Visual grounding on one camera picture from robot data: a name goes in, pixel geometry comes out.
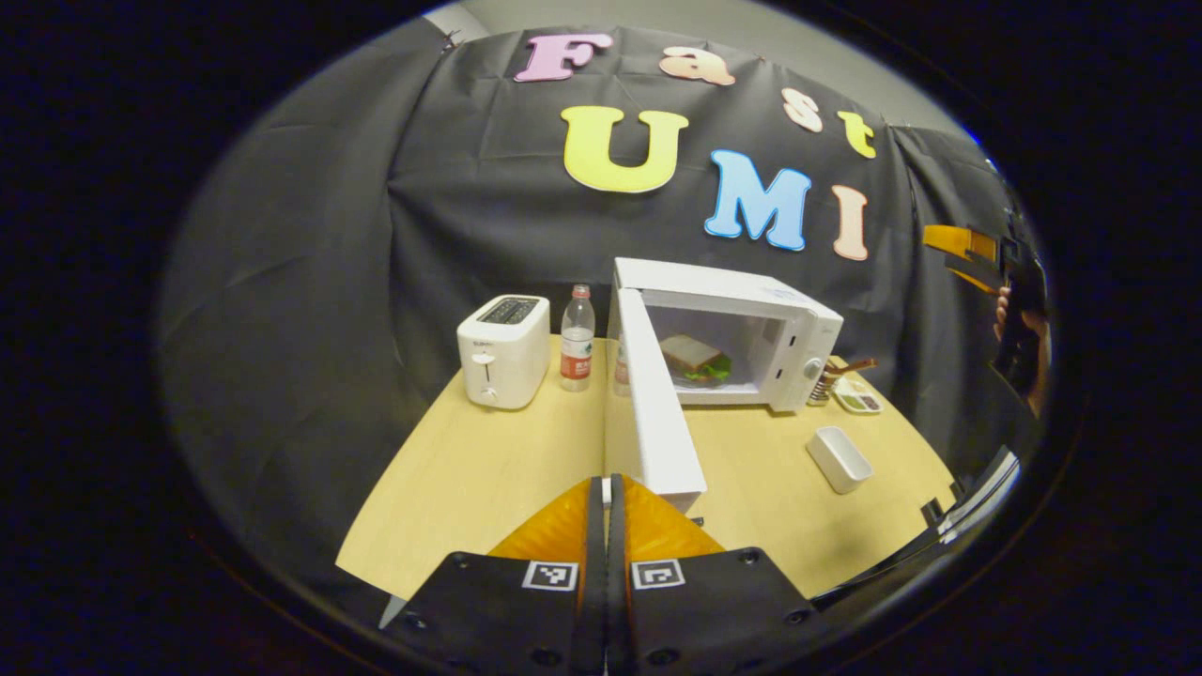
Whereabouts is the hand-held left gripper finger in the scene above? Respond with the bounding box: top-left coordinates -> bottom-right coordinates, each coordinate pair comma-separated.
606,474 -> 837,676
380,477 -> 607,676

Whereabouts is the white microwave oven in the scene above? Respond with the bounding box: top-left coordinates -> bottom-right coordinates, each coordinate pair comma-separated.
606,258 -> 844,515

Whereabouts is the sandwich with lettuce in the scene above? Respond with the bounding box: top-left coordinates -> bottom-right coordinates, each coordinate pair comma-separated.
659,334 -> 734,385

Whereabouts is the white divided plate with beans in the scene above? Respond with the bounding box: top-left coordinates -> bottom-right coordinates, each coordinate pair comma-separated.
831,376 -> 885,417

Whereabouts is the white rectangular dish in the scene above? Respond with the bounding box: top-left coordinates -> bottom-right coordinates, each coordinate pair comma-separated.
806,425 -> 875,496

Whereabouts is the white toaster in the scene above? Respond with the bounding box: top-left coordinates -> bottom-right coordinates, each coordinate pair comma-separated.
456,295 -> 552,411

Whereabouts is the clear plastic water bottle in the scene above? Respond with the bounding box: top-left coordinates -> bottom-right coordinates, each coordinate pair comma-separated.
560,284 -> 596,393

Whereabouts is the black backdrop cloth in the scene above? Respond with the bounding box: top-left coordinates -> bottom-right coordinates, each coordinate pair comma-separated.
155,23 -> 1048,602

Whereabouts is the white strip with dark frame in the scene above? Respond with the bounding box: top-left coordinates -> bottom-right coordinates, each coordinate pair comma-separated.
922,446 -> 1023,547

